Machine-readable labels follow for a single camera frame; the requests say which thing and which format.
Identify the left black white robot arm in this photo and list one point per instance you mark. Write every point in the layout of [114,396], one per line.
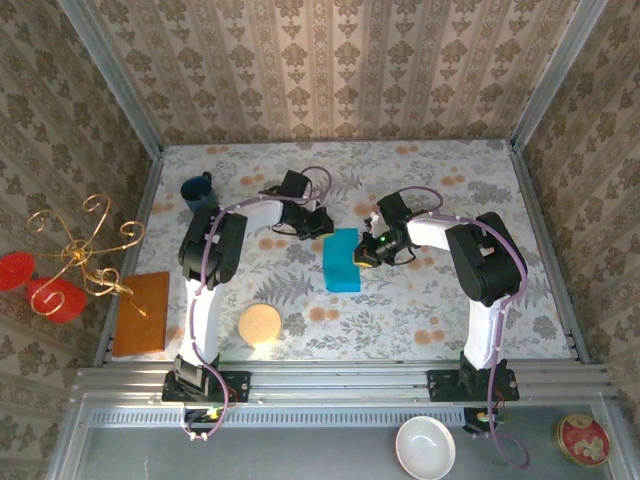
[200,320]

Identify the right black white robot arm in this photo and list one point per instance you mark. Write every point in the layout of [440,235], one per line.
[482,330]

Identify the floral patterned tablecloth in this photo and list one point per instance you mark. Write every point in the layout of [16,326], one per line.
[375,320]

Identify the dark blue mug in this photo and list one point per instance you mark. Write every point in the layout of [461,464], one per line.
[200,197]

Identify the round cork coaster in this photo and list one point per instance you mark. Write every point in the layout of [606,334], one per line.
[259,325]

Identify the brown wooden board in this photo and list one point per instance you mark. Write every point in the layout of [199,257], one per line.
[142,330]

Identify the small black circuit board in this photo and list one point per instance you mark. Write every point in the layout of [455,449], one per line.
[202,417]
[475,422]

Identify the white bowl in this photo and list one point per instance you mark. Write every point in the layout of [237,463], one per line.
[425,447]

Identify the red round ornament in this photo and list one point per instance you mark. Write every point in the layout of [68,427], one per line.
[65,300]
[15,270]

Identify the red round tin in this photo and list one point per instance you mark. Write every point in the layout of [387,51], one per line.
[584,441]

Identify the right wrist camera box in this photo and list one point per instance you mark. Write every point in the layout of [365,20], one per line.
[395,210]

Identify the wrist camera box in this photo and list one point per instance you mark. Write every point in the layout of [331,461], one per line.
[395,210]
[295,184]

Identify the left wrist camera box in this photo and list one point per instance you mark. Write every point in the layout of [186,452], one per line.
[295,184]

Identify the aluminium frame rail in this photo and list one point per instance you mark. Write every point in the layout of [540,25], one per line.
[340,380]

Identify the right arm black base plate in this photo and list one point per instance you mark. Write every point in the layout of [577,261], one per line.
[442,387]

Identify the aluminium side rail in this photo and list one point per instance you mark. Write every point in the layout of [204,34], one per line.
[145,200]
[550,250]

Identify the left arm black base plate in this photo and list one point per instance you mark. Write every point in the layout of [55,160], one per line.
[235,387]

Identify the aluminium corner post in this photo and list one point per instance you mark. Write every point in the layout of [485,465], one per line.
[116,75]
[552,75]

